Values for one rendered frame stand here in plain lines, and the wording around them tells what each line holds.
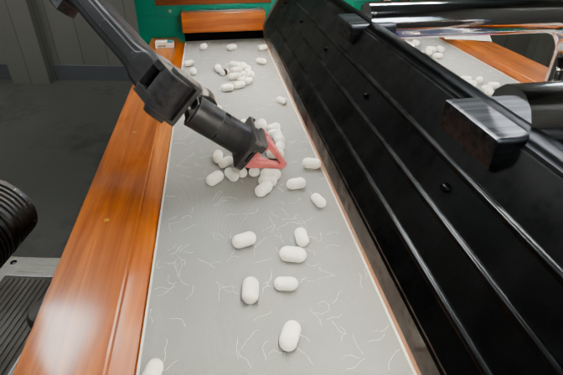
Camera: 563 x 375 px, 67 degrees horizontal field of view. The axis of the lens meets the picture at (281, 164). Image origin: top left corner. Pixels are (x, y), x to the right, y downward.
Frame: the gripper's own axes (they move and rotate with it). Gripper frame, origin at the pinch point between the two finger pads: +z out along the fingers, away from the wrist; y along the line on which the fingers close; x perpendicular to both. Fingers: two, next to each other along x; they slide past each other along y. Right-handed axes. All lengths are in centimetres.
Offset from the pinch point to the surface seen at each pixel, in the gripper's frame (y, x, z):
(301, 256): -24.7, 0.8, -1.2
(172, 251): -18.9, 13.5, -14.2
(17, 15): 276, 113, -97
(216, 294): -28.1, 9.6, -9.5
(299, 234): -20.4, 0.3, -0.7
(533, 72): 38, -51, 63
